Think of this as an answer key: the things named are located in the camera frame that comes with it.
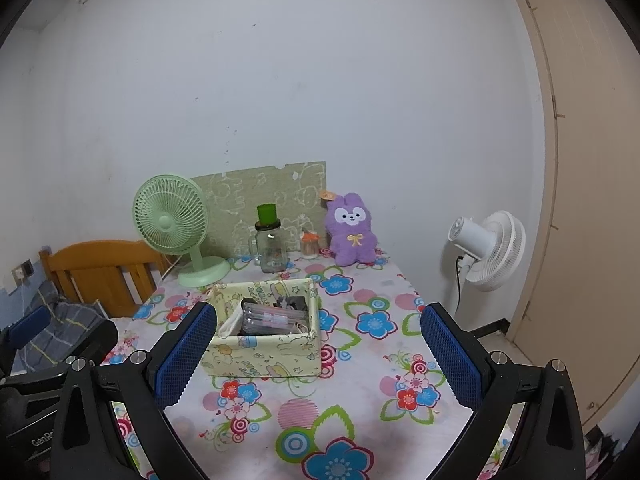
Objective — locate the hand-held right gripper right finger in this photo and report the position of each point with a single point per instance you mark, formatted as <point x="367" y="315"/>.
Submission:
<point x="450" y="360"/>

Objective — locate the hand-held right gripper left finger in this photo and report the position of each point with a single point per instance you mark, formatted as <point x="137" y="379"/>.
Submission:
<point x="185" y="355"/>

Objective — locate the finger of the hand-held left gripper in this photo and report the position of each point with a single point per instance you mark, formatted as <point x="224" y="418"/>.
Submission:
<point x="30" y="325"/>
<point x="95" y="337"/>

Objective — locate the white cloth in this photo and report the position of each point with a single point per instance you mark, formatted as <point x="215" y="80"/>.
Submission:
<point x="231" y="325"/>

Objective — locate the yellow cartoon fabric storage box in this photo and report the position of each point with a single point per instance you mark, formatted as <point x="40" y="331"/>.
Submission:
<point x="265" y="352"/>

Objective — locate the clear bag of straws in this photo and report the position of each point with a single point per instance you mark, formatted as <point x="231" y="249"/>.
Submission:
<point x="267" y="317"/>

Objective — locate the grey plaid bedding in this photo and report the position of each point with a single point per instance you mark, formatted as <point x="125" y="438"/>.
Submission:
<point x="75" y="315"/>

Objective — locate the white standing fan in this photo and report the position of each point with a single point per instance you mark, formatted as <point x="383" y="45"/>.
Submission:
<point x="500" y="250"/>

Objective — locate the glass jar mug green lid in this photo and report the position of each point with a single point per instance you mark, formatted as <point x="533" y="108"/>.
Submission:
<point x="270" y="255"/>

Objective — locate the green desk fan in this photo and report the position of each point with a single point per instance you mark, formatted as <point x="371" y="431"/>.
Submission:
<point x="165" y="222"/>

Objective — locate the purple plush bunny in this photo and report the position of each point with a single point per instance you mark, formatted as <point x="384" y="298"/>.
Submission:
<point x="350" y="245"/>

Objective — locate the cotton swab jar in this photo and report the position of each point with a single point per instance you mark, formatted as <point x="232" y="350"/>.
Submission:
<point x="310" y="249"/>

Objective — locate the green patterned board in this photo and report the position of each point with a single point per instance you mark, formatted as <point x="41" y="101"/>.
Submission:
<point x="235" y="195"/>

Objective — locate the beige door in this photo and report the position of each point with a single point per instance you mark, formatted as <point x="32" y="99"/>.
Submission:
<point x="600" y="210"/>

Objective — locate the wall socket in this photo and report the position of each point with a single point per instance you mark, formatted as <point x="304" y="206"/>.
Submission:
<point x="22" y="270"/>

